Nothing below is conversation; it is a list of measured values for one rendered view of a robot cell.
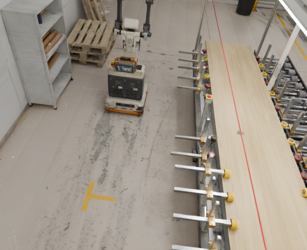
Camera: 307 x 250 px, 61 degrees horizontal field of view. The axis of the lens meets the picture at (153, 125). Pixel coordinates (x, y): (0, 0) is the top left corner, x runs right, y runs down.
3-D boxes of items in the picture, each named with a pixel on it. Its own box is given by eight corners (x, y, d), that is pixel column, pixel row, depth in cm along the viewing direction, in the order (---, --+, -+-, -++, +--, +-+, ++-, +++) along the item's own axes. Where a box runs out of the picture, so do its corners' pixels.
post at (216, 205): (201, 231, 231) (215, 204, 198) (201, 228, 234) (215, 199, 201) (205, 232, 231) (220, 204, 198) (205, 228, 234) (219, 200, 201)
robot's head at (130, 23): (137, 29, 380) (138, 18, 379) (122, 27, 380) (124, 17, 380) (138, 32, 394) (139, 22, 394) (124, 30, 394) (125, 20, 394)
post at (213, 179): (200, 208, 251) (212, 178, 218) (199, 204, 254) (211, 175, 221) (203, 208, 251) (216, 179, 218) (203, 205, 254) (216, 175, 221)
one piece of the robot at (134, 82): (141, 107, 427) (144, 61, 370) (108, 102, 428) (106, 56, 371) (143, 94, 452) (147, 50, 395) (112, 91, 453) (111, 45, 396)
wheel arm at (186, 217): (172, 218, 211) (173, 216, 209) (172, 214, 214) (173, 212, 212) (234, 226, 211) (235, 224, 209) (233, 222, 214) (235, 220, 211)
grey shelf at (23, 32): (29, 106, 431) (-1, 9, 325) (50, 76, 496) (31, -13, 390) (56, 109, 431) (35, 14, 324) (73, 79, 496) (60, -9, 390)
